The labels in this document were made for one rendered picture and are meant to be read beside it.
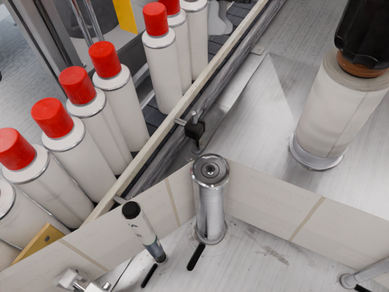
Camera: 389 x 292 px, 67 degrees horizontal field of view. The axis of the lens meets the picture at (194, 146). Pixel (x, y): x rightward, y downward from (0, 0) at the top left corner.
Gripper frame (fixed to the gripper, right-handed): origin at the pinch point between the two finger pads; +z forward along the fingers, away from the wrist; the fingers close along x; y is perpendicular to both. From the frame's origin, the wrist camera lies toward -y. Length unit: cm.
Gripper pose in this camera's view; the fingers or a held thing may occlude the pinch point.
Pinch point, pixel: (200, 40)
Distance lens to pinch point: 63.6
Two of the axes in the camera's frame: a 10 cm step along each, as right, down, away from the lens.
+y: 8.6, 4.0, -3.1
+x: 4.6, -3.6, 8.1
